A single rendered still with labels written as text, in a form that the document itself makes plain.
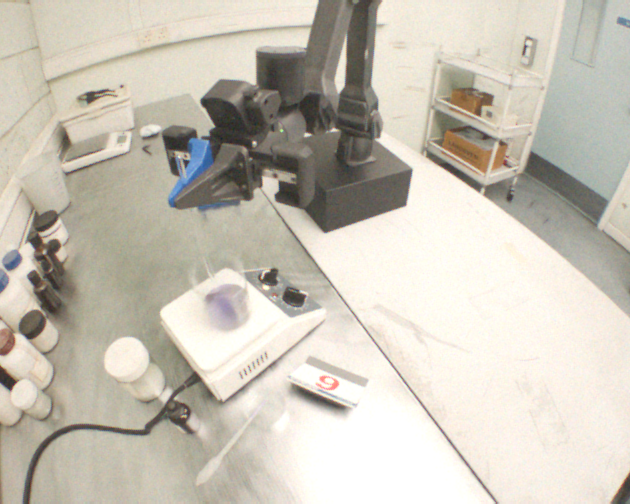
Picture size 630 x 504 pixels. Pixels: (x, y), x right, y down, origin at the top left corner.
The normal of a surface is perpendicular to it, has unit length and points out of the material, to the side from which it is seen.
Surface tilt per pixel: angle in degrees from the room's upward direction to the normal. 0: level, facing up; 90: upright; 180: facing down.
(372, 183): 90
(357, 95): 87
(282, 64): 93
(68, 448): 0
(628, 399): 0
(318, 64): 69
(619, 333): 0
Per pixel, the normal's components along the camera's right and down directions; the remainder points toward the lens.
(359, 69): -0.52, 0.67
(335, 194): 0.47, 0.60
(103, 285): -0.01, -0.73
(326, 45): -0.46, 0.30
